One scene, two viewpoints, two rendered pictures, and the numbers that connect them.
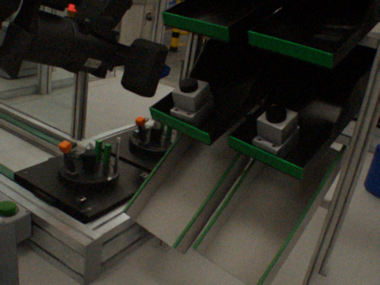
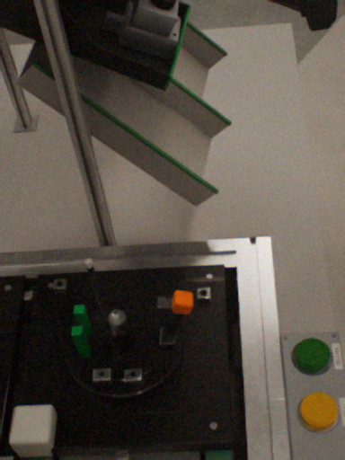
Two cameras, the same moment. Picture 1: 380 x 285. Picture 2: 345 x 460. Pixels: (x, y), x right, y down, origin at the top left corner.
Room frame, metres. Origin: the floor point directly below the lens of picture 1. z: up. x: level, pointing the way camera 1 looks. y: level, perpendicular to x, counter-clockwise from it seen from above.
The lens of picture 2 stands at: (0.95, 0.72, 1.78)
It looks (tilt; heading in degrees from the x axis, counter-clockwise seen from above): 50 degrees down; 249
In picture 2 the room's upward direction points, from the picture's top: 9 degrees counter-clockwise
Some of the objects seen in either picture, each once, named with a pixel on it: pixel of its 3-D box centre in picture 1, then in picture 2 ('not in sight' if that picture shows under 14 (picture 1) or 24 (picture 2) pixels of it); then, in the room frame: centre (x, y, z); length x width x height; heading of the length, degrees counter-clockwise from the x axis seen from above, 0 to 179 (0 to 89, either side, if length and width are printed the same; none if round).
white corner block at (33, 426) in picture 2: (87, 150); (34, 430); (0.97, 0.26, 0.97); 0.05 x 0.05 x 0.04; 62
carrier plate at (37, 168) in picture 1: (87, 178); (127, 354); (0.83, 0.22, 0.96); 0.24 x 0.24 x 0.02; 62
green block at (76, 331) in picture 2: (98, 150); (81, 342); (0.88, 0.21, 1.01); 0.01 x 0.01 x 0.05; 62
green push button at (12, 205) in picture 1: (7, 210); (312, 356); (0.65, 0.33, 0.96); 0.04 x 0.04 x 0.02
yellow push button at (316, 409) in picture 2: not in sight; (318, 411); (0.68, 0.39, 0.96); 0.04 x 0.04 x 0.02
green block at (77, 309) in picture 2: (106, 154); (83, 321); (0.86, 0.18, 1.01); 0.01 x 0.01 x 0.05; 62
